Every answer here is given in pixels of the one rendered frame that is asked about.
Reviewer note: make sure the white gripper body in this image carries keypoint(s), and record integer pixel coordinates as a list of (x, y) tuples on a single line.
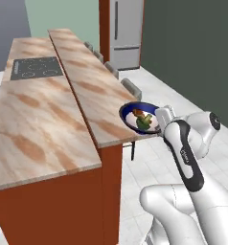
[(165, 116)]

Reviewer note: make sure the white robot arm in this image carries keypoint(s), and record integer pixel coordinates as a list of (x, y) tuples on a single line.
[(211, 210)]

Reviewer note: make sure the green broccoli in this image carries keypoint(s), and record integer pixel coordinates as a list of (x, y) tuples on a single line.
[(144, 122)]

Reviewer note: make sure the chicken drumstick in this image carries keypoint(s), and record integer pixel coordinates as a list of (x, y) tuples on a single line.
[(131, 118)]

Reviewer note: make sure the blue bowl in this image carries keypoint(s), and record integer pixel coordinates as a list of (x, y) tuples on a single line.
[(128, 110)]

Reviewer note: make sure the grey stool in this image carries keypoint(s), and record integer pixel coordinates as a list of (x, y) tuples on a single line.
[(132, 87), (98, 56), (112, 69), (88, 45)]

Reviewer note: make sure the grey fridge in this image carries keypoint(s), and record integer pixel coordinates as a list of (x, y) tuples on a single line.
[(125, 28)]

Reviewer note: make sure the orange tall cabinet panel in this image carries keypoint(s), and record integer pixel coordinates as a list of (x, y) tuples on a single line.
[(104, 28)]

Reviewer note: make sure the black hob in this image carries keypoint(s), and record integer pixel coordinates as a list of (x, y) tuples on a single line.
[(36, 68)]

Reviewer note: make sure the orange island cabinet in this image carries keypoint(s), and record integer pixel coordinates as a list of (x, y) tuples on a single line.
[(55, 207)]

